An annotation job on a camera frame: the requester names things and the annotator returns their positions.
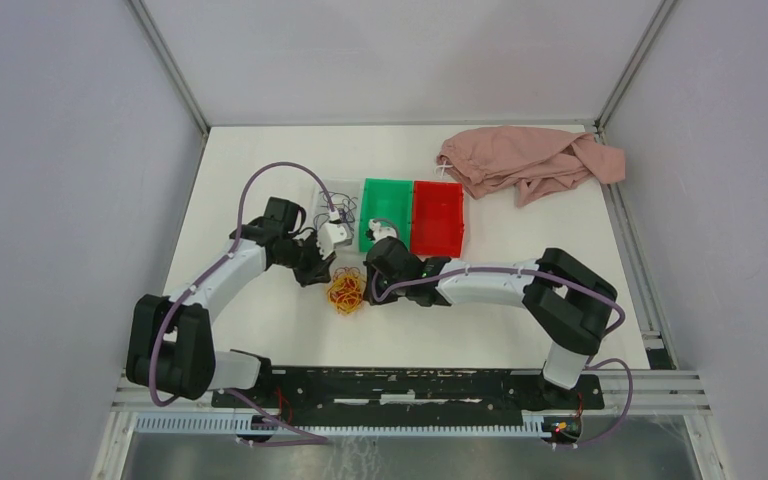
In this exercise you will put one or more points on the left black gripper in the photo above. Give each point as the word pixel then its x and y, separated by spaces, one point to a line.
pixel 320 272

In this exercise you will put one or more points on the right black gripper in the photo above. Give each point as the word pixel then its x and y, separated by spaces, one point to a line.
pixel 369 293

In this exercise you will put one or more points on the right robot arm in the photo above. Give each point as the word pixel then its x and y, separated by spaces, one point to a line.
pixel 568 300

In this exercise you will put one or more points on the clear plastic bin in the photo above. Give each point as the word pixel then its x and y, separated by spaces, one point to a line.
pixel 345 194

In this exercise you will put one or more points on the green plastic bin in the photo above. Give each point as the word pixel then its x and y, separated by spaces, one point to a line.
pixel 389 199

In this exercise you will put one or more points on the red plastic bin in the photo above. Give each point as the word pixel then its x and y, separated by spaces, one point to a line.
pixel 437 226

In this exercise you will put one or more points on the pink cloth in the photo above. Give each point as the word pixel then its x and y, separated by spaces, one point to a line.
pixel 535 162

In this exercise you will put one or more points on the right controller board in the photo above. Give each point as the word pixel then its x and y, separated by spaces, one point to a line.
pixel 562 430

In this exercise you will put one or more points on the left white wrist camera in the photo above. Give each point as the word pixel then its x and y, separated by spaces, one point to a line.
pixel 333 233

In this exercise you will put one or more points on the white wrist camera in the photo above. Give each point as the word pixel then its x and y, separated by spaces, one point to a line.
pixel 333 233
pixel 381 228

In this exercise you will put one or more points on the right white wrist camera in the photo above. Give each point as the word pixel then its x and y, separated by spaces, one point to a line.
pixel 381 228

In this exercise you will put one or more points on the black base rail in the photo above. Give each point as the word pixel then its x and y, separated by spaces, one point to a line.
pixel 308 396

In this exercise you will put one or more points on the white slotted cable duct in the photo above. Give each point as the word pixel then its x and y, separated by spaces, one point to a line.
pixel 253 425

